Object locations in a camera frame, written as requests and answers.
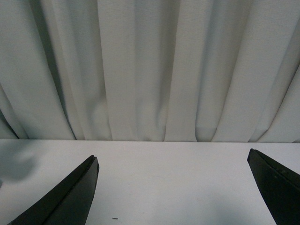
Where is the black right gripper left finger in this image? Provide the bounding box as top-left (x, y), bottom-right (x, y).
top-left (10, 155), bottom-right (98, 225)

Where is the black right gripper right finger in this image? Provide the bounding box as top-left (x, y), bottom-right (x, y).
top-left (247, 149), bottom-right (300, 225)

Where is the grey pleated curtain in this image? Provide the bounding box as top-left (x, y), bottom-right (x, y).
top-left (0, 0), bottom-right (300, 143)

